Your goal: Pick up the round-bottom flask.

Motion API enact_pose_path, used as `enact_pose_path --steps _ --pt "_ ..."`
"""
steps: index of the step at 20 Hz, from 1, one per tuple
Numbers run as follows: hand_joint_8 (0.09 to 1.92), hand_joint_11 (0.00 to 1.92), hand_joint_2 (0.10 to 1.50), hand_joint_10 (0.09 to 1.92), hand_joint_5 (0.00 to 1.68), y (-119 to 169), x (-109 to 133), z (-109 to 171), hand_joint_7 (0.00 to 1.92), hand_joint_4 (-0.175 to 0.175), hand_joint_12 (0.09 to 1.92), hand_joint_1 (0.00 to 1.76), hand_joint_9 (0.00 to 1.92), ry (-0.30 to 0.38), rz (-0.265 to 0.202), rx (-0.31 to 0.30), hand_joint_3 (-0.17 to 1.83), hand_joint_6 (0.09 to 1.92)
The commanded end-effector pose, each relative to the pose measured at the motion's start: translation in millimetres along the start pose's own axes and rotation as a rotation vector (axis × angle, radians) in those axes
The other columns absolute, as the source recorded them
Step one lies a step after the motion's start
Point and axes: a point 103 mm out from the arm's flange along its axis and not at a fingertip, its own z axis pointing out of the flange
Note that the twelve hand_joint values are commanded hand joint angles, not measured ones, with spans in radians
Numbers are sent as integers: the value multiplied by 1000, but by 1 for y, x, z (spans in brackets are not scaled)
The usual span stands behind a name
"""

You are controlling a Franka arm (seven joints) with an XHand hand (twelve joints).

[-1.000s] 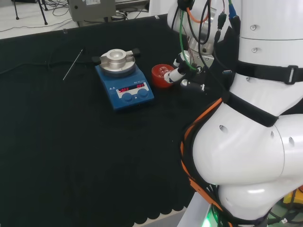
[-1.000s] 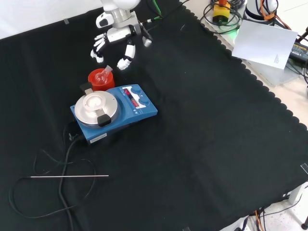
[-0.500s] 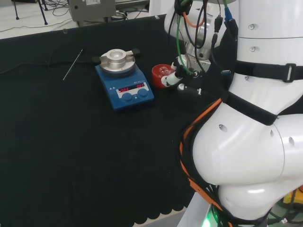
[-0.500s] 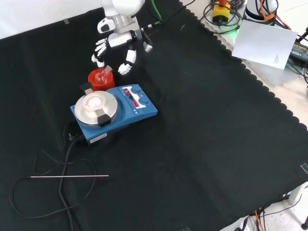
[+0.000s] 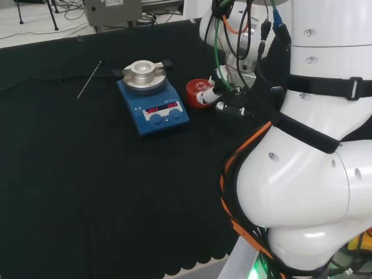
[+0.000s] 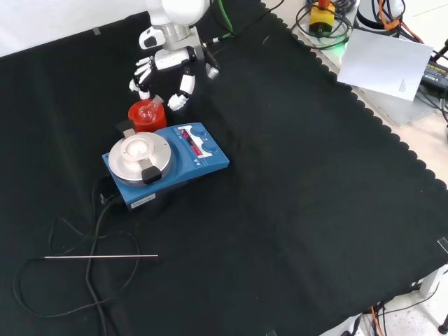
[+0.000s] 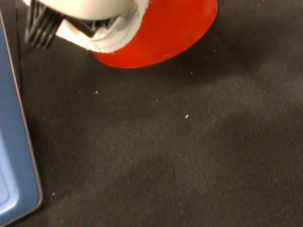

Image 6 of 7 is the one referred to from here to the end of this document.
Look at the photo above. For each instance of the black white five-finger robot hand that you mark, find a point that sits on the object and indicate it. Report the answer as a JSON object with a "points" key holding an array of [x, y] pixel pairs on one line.
{"points": [[173, 59]]}

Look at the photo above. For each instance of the clear round-bottom glass flask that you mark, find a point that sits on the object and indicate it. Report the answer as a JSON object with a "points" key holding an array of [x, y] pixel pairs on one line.
{"points": [[147, 112]]}

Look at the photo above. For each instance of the white black wrist module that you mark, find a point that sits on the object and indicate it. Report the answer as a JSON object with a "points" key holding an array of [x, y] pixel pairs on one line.
{"points": [[150, 39]]}

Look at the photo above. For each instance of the clear tape strip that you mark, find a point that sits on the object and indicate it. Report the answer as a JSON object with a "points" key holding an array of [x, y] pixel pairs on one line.
{"points": [[96, 31], [443, 245]]}

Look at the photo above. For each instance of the blue heater with steel plate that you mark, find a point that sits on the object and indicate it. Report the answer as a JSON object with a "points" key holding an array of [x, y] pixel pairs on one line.
{"points": [[206, 164]]}

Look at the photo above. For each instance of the yellow stop button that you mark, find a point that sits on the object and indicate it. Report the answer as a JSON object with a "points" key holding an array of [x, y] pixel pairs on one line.
{"points": [[322, 19]]}

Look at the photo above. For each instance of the black bench cloth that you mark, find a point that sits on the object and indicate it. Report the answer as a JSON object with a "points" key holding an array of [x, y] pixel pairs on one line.
{"points": [[280, 175]]}

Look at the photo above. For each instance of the pale white board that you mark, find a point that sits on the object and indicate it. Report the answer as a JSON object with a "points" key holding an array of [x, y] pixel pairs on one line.
{"points": [[381, 63]]}

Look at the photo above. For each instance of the thin steel probe rod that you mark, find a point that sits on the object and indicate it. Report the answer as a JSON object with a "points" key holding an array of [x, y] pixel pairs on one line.
{"points": [[105, 257]]}

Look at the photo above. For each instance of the black power adapter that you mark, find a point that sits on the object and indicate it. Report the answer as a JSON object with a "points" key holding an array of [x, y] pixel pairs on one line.
{"points": [[435, 75]]}

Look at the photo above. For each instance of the white table leg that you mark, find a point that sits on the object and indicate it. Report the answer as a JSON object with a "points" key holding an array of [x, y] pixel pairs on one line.
{"points": [[430, 283]]}

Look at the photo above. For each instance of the small grey cylinder camera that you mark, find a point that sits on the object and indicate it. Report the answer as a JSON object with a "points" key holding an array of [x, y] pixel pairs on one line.
{"points": [[213, 71]]}

